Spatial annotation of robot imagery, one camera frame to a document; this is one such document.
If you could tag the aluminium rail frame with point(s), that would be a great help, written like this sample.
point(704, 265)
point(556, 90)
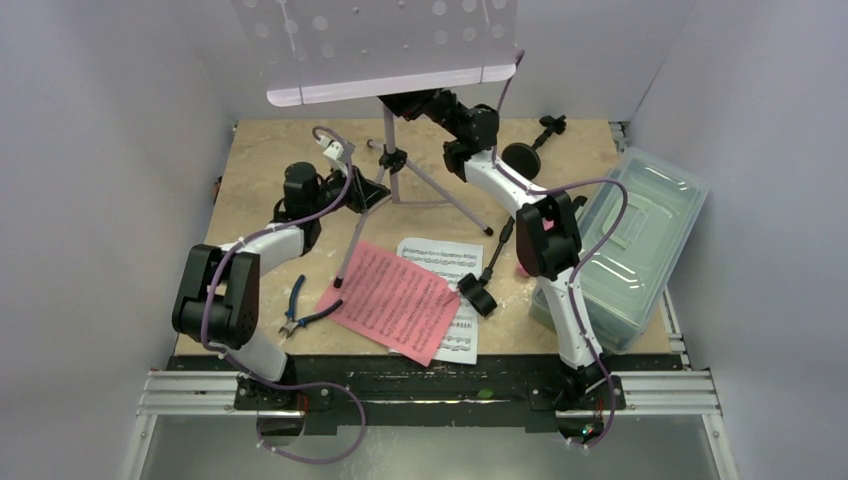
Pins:
point(674, 431)

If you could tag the clear plastic storage box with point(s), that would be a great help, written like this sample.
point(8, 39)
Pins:
point(641, 237)

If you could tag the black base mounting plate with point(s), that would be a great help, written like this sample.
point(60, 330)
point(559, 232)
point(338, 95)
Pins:
point(530, 392)

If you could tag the pink sheet music page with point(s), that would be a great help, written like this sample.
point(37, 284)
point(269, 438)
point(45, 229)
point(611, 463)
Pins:
point(393, 302)

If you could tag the black microphone stand near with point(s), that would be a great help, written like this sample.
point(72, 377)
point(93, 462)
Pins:
point(474, 288)

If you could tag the white sheet music page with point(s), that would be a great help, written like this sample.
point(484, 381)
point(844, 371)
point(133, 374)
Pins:
point(451, 261)

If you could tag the lilac music stand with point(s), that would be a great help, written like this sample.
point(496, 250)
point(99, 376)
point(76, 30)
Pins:
point(316, 52)

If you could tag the pink toy microphone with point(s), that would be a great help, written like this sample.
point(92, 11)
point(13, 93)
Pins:
point(520, 270)

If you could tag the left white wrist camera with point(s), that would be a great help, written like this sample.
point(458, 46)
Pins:
point(338, 154)

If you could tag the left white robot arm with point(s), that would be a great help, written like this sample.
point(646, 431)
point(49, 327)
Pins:
point(217, 301)

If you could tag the black microphone stand far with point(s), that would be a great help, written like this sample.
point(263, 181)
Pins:
point(524, 158)

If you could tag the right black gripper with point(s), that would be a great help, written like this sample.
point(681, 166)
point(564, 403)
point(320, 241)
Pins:
point(411, 104)

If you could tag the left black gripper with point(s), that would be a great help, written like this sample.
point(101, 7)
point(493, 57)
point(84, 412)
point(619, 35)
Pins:
point(362, 193)

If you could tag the black microphone stand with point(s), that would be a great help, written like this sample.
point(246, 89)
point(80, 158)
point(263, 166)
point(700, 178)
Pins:
point(524, 158)
point(474, 288)

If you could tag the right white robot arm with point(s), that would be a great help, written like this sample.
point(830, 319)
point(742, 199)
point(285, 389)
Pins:
point(548, 242)

